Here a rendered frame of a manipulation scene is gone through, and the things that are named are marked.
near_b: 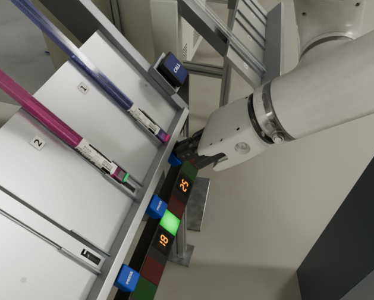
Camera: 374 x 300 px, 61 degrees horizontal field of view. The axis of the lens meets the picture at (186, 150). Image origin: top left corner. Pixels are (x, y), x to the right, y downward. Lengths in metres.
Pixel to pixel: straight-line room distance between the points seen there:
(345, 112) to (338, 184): 1.13
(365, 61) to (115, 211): 0.34
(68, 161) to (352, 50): 0.35
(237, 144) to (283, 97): 0.09
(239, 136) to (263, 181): 1.00
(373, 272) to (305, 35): 0.52
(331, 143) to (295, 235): 0.55
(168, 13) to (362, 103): 0.50
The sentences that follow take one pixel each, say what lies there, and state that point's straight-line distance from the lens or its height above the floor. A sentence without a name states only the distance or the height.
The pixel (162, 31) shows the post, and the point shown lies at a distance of 0.78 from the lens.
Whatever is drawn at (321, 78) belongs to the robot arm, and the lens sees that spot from 0.38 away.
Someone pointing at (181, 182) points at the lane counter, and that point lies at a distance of 0.55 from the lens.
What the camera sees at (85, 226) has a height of 0.75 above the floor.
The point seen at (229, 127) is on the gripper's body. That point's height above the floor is 0.81.
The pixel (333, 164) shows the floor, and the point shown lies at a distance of 1.57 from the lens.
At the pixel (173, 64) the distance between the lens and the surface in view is 0.56.
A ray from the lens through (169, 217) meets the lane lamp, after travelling 0.52.
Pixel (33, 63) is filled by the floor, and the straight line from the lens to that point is 2.25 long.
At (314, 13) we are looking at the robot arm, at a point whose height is 0.93.
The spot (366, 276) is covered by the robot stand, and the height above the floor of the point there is 0.43.
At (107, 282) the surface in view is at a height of 0.73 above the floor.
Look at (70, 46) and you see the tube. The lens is 0.49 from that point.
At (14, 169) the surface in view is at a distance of 0.40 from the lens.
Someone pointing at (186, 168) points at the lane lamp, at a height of 0.66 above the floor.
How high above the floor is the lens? 1.11
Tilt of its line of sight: 48 degrees down
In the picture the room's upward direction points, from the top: straight up
